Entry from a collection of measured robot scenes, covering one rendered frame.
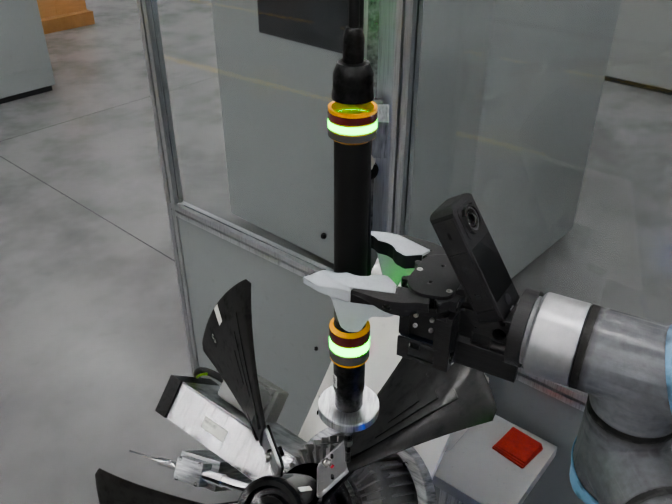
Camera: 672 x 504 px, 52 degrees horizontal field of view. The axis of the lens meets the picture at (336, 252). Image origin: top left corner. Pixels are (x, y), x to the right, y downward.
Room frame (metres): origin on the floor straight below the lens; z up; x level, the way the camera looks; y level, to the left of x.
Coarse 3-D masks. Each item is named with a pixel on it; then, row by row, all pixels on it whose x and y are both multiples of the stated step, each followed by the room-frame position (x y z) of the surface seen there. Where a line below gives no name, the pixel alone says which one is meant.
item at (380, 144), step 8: (384, 104) 1.23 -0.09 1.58; (384, 112) 1.19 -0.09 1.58; (384, 120) 1.15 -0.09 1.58; (384, 128) 1.14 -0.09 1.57; (376, 136) 1.14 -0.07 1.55; (384, 136) 1.14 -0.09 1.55; (376, 144) 1.14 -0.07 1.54; (384, 144) 1.14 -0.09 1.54; (376, 152) 1.14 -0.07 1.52; (384, 152) 1.14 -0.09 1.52
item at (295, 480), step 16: (304, 464) 0.71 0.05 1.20; (256, 480) 0.63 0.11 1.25; (272, 480) 0.62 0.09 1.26; (288, 480) 0.62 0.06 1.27; (304, 480) 0.64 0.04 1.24; (240, 496) 0.63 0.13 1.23; (256, 496) 0.62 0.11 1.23; (272, 496) 0.61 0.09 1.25; (288, 496) 0.61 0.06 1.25; (304, 496) 0.60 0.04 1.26; (336, 496) 0.66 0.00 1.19; (352, 496) 0.66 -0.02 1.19
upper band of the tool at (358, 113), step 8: (328, 104) 0.57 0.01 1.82; (336, 104) 0.58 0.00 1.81; (344, 104) 0.59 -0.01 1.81; (360, 104) 0.59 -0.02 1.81; (368, 104) 0.58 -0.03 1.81; (376, 104) 0.57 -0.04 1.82; (336, 112) 0.55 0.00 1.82; (344, 112) 0.59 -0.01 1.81; (352, 112) 0.59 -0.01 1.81; (360, 112) 0.59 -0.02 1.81; (368, 112) 0.55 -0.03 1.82; (376, 112) 0.56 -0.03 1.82; (376, 120) 0.56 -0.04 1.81; (328, 128) 0.56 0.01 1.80; (376, 128) 0.56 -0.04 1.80; (352, 136) 0.55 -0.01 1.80; (344, 144) 0.55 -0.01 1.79; (352, 144) 0.55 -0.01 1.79; (360, 144) 0.55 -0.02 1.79
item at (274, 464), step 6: (264, 432) 0.71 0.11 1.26; (264, 438) 0.73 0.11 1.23; (270, 438) 0.70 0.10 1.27; (264, 444) 0.73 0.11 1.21; (270, 444) 0.69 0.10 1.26; (264, 450) 0.74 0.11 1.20; (276, 456) 0.67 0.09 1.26; (270, 462) 0.71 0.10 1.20; (276, 462) 0.67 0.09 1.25; (270, 468) 0.71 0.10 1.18; (276, 468) 0.68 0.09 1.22
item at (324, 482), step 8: (336, 448) 0.70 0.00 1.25; (344, 448) 0.68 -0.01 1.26; (328, 456) 0.69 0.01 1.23; (336, 456) 0.68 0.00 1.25; (344, 456) 0.66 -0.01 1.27; (320, 464) 0.69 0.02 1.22; (336, 464) 0.66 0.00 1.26; (344, 464) 0.64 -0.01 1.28; (320, 472) 0.66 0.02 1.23; (328, 472) 0.65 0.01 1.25; (336, 472) 0.64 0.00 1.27; (344, 472) 0.62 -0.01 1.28; (320, 480) 0.64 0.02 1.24; (328, 480) 0.63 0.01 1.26; (336, 480) 0.62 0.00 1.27; (320, 488) 0.62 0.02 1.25; (328, 488) 0.61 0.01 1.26; (320, 496) 0.61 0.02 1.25
